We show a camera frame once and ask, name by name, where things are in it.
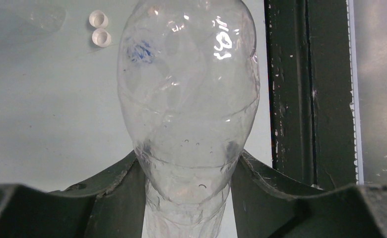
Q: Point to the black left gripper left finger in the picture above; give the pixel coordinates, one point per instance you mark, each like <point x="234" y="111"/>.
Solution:
<point x="109" y="204"/>

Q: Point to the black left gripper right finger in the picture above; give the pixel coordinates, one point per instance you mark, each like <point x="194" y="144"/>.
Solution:
<point x="268" y="204"/>

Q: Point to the small clear plastic bottle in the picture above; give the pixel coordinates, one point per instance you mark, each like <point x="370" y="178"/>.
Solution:
<point x="190" y="111"/>

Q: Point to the clear ribbed plastic bottle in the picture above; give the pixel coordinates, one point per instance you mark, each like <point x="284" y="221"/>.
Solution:
<point x="30" y="18"/>

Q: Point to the blue bottle cap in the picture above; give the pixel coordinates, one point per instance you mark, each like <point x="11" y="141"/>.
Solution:
<point x="140" y="52"/>

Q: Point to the white bottle cap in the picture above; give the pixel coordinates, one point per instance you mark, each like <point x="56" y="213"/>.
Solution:
<point x="98" y="19"/>
<point x="101" y="38"/>

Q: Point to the white cable duct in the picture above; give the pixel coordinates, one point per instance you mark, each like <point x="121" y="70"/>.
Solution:
<point x="354" y="105"/>

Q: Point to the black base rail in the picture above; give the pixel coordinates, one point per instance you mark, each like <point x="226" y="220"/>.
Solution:
<point x="310" y="91"/>

